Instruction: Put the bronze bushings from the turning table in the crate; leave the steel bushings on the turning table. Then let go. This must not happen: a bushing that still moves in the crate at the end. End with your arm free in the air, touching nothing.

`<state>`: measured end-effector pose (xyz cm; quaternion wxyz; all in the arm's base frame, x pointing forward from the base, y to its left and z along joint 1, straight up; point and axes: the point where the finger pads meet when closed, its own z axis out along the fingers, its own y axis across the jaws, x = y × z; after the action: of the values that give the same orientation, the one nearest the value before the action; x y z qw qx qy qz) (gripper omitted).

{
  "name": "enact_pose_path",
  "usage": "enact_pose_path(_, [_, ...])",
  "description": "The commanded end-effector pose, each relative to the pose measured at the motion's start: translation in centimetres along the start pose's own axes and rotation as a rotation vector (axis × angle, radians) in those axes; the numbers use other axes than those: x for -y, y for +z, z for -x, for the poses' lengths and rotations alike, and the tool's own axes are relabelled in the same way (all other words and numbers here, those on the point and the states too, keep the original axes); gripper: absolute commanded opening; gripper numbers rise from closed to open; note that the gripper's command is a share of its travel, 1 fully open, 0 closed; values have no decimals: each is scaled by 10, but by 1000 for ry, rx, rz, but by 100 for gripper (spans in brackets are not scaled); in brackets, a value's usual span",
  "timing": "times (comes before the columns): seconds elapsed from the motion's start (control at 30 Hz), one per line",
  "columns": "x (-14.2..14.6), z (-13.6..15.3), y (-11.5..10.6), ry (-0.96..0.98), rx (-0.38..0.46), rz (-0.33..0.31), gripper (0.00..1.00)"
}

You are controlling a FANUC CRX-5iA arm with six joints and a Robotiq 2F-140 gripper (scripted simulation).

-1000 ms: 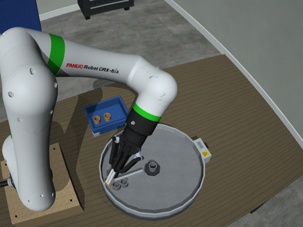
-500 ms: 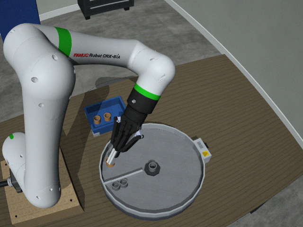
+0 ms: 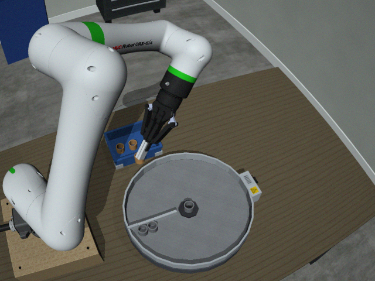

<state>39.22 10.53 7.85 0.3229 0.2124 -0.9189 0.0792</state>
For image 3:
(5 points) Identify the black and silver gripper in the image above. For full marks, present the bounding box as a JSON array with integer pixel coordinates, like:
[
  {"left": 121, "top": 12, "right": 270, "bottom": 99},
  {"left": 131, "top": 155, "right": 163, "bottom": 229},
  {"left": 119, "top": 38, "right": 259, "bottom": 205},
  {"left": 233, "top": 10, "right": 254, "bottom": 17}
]
[{"left": 135, "top": 88, "right": 183, "bottom": 160}]

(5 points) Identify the bronze bushing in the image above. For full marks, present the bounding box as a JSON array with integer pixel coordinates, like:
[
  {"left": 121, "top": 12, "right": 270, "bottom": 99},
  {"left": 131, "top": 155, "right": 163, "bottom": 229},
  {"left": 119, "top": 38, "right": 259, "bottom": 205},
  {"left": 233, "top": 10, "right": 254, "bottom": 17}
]
[
  {"left": 134, "top": 153, "right": 145, "bottom": 165},
  {"left": 116, "top": 143, "right": 125, "bottom": 154},
  {"left": 129, "top": 139, "right": 138, "bottom": 150}
]

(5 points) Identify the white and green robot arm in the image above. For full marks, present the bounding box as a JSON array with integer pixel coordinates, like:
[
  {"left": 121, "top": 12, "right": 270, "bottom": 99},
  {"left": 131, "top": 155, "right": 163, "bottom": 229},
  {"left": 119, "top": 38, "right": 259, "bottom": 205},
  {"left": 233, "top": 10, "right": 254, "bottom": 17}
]
[{"left": 0, "top": 20, "right": 213, "bottom": 251}]

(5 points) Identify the grey metal bushing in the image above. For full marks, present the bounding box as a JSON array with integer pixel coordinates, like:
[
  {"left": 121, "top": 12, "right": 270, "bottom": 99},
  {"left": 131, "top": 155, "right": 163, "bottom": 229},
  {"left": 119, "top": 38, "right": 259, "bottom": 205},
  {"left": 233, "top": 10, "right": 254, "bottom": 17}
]
[
  {"left": 183, "top": 201, "right": 194, "bottom": 213},
  {"left": 147, "top": 221, "right": 158, "bottom": 233},
  {"left": 137, "top": 224, "right": 148, "bottom": 237}
]

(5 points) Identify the blue square tray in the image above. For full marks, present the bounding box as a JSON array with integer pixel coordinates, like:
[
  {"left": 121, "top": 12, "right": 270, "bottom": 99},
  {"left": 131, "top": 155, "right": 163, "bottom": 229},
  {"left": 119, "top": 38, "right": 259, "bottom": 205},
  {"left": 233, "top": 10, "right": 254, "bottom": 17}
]
[{"left": 105, "top": 120, "right": 163, "bottom": 170}]

